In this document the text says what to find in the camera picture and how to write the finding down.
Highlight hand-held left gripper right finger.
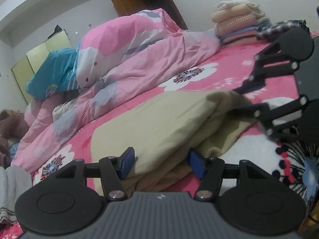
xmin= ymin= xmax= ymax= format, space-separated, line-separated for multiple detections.
xmin=188 ymin=149 xmax=267 ymax=201

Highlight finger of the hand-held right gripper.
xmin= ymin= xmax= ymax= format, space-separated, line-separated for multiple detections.
xmin=233 ymin=40 xmax=299 ymax=95
xmin=225 ymin=95 xmax=309 ymax=141

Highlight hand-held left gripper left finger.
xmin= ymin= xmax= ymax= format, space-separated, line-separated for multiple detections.
xmin=56 ymin=147 xmax=135 ymax=201

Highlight beige pants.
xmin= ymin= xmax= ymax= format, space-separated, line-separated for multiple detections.
xmin=90 ymin=90 xmax=260 ymax=192

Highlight stack of folded clothes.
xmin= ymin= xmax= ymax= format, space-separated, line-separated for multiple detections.
xmin=211 ymin=0 xmax=272 ymax=46

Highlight pink flower-print blanket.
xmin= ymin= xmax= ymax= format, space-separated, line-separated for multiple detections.
xmin=0 ymin=31 xmax=319 ymax=239

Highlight dark plaid garment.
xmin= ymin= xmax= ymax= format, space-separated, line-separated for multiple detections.
xmin=257 ymin=19 xmax=311 ymax=41

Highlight white knit cloth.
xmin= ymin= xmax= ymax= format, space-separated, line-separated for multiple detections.
xmin=52 ymin=100 xmax=81 ymax=121

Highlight pink floral quilt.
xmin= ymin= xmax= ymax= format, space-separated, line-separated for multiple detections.
xmin=11 ymin=28 xmax=222 ymax=173

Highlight grey garment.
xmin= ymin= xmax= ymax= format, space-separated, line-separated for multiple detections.
xmin=0 ymin=166 xmax=33 ymax=223

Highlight brown plush toy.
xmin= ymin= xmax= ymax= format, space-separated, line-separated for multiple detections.
xmin=0 ymin=110 xmax=27 ymax=140
xmin=0 ymin=137 xmax=10 ymax=166

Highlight dark wooden door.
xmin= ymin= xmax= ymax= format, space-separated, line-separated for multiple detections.
xmin=110 ymin=0 xmax=188 ymax=30

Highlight pale yellow wardrobe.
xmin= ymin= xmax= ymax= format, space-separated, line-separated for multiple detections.
xmin=11 ymin=28 xmax=73 ymax=105

